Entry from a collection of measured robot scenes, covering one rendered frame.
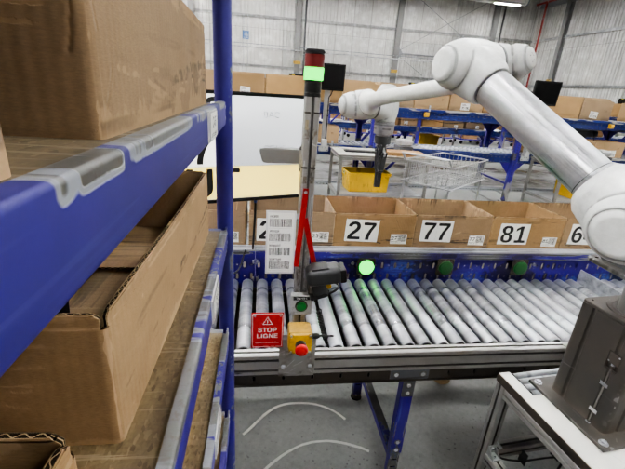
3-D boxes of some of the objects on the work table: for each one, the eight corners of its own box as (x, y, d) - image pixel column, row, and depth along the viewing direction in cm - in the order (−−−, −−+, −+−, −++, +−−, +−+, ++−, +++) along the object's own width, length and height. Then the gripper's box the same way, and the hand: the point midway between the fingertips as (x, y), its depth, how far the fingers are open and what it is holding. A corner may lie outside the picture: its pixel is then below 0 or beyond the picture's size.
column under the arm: (678, 437, 104) (734, 336, 93) (603, 452, 98) (652, 346, 86) (593, 372, 128) (629, 285, 116) (527, 381, 122) (558, 289, 110)
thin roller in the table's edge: (510, 377, 126) (511, 371, 125) (578, 368, 132) (580, 363, 132) (513, 381, 124) (515, 376, 123) (583, 371, 131) (585, 367, 130)
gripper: (371, 132, 178) (365, 183, 186) (378, 136, 166) (372, 190, 174) (386, 133, 179) (379, 183, 187) (395, 137, 167) (388, 190, 175)
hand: (377, 179), depth 180 cm, fingers closed
